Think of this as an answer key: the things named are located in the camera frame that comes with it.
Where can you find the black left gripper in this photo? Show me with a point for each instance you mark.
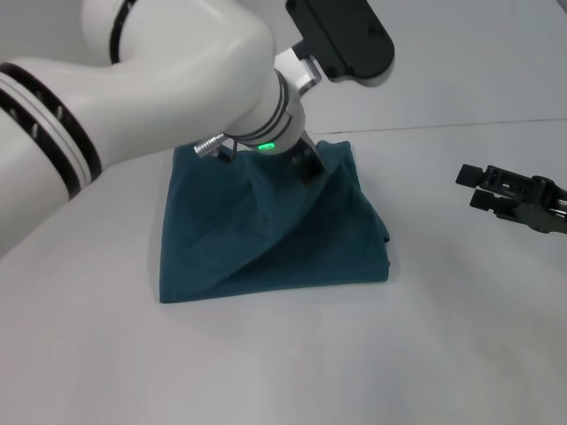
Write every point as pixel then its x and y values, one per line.
pixel 310 161

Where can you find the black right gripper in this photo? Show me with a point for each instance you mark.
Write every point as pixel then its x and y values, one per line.
pixel 540 208

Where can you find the teal t-shirt with FREE! print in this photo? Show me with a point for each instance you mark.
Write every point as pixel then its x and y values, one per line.
pixel 266 234

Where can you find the left wrist camera housing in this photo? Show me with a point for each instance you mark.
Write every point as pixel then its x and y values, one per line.
pixel 345 40

